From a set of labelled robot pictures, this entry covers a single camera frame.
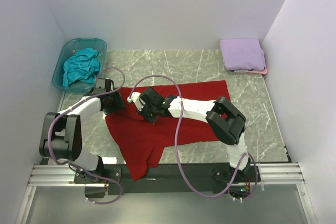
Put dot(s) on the red t-shirt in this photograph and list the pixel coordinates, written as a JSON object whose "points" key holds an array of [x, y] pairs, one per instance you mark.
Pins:
{"points": [[142, 143]]}

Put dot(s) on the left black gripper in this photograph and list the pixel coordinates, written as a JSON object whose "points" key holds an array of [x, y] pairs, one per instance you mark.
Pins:
{"points": [[118, 103]]}

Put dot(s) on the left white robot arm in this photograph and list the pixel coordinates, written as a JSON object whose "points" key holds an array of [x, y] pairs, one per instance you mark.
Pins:
{"points": [[63, 131]]}

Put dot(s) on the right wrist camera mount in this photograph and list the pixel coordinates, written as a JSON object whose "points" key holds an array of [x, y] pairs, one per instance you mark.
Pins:
{"points": [[134, 98]]}

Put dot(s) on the aluminium frame rail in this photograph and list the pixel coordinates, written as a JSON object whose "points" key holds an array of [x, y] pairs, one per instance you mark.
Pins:
{"points": [[48, 174]]}

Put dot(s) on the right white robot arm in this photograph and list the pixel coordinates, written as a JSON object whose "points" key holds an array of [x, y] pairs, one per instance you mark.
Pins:
{"points": [[223, 118]]}

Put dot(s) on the folded pink t-shirt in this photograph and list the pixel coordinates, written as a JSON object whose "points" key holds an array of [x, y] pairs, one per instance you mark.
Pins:
{"points": [[262, 72]]}

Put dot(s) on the teal crumpled t-shirt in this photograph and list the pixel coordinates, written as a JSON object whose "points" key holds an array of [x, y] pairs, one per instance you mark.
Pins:
{"points": [[83, 66]]}

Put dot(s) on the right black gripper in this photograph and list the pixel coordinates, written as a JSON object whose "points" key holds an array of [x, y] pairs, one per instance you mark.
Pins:
{"points": [[142, 113]]}

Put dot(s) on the folded lilac t-shirt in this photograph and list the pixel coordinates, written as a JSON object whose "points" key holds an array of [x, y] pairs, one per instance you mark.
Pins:
{"points": [[242, 54]]}

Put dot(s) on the teal plastic basket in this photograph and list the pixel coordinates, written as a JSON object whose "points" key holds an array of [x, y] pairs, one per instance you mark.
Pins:
{"points": [[68, 50]]}

